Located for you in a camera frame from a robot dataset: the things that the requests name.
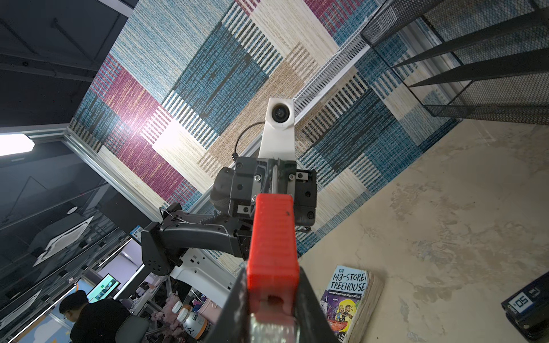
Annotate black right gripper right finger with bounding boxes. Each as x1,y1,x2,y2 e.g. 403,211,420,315
295,267,338,343

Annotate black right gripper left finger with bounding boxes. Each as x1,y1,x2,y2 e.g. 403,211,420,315
205,270,250,343

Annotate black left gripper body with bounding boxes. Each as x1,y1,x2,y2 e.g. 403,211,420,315
210,157,317,227

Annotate red padlock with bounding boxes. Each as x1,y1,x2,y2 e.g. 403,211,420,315
247,194,300,342

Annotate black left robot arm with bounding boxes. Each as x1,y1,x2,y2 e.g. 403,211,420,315
141,157,317,276

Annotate purple treehouse book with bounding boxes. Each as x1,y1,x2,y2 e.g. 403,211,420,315
320,265,384,342

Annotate computer monitor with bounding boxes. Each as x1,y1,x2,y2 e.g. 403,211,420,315
87,274,120,303

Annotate seated person in black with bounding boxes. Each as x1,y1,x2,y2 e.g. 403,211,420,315
59,290,150,342

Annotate black stapler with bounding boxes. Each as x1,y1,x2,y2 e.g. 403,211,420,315
501,272,548,342

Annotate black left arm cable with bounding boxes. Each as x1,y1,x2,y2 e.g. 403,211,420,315
231,121,267,164

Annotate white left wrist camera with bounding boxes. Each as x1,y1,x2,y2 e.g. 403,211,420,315
258,98,296,161

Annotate black wire shelf rack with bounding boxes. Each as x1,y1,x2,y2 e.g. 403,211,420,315
360,1,548,125

